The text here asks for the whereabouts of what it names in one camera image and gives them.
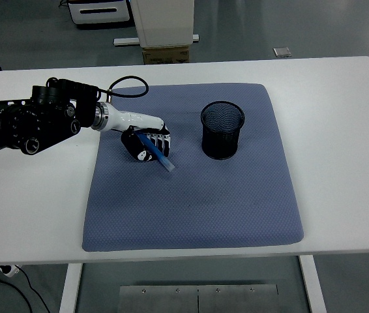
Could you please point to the white and black hand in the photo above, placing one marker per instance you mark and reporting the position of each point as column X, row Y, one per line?
column 132, row 120

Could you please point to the blue marker with clear cap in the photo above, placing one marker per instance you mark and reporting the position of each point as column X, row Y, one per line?
column 163, row 159

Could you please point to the black mesh pen holder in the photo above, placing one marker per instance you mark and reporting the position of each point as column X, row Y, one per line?
column 220, row 140

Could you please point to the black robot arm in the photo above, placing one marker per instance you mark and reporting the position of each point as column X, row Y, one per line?
column 34, row 124

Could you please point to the white base bar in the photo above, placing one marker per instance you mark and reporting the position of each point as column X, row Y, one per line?
column 124, row 41

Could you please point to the cardboard box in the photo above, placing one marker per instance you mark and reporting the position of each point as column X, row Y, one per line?
column 165, row 55

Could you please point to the white power strip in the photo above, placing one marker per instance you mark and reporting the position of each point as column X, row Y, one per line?
column 10, row 270

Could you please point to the grey metal plate with screws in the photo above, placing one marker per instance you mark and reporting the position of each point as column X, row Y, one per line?
column 171, row 300

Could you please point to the white cabinet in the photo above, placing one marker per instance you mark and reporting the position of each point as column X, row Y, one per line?
column 163, row 23

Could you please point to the white device with black slot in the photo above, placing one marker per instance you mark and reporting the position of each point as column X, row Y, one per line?
column 99, row 13

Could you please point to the blue textured mat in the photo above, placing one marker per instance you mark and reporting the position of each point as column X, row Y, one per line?
column 187, row 202

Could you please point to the white table leg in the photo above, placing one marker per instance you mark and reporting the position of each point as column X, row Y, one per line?
column 313, row 287
column 70, row 290

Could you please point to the small grey floor plate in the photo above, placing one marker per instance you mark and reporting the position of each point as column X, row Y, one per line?
column 281, row 51

